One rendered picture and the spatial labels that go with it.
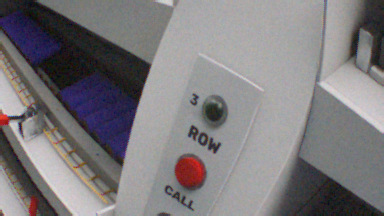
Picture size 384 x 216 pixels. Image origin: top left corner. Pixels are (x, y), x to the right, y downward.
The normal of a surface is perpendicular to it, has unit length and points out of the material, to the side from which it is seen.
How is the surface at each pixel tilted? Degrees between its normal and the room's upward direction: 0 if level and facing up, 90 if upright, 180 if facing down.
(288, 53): 90
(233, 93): 90
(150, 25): 109
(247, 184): 90
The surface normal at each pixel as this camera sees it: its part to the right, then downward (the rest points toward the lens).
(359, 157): -0.70, 0.34
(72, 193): 0.10, -0.82
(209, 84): -0.63, 0.05
